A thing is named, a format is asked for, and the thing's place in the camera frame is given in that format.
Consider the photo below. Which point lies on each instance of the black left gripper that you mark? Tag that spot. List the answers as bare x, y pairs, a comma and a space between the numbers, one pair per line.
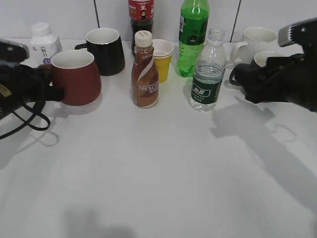
24, 86

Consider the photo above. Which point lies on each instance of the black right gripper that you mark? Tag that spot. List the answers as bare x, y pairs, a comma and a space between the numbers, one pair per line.
284, 79

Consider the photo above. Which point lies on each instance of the red ceramic mug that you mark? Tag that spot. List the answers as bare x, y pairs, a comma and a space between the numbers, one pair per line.
76, 72

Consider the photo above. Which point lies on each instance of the clear water bottle green label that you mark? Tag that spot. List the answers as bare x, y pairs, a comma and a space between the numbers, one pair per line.
209, 73

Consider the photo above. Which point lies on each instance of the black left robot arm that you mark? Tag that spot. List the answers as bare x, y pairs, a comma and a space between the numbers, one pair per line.
21, 84

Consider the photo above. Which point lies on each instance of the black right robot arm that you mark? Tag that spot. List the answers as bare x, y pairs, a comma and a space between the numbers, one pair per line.
283, 79

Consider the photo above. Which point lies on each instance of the dark grey ceramic mug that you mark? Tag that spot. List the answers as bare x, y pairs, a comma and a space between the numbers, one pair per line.
261, 58

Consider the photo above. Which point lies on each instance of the white ceramic mug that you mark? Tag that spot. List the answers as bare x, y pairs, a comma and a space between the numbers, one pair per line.
254, 40

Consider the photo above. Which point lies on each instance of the black ceramic mug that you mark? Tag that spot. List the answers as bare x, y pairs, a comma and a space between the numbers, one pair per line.
106, 46

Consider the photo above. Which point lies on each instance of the white blueberry yogurt bottle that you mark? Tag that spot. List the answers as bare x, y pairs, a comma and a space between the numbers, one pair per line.
44, 44

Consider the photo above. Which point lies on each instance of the green soda bottle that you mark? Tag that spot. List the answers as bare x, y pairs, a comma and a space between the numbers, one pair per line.
194, 16

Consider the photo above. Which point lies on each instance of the brown Nescafe coffee bottle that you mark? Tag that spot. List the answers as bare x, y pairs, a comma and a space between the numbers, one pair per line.
144, 75

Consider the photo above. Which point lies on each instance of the yellow plastic cup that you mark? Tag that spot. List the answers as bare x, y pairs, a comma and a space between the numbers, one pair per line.
162, 64

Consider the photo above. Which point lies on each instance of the white paper cup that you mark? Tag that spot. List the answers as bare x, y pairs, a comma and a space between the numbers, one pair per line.
162, 48

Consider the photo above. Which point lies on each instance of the cola bottle red label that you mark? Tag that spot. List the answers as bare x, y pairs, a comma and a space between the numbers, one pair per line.
141, 14

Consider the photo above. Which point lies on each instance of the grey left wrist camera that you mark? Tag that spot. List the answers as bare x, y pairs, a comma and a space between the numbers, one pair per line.
13, 52

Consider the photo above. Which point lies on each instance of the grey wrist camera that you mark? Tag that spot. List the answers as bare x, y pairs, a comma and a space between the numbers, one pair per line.
303, 33
13, 52

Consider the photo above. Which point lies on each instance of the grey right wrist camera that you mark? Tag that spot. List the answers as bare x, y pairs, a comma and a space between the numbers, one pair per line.
303, 33

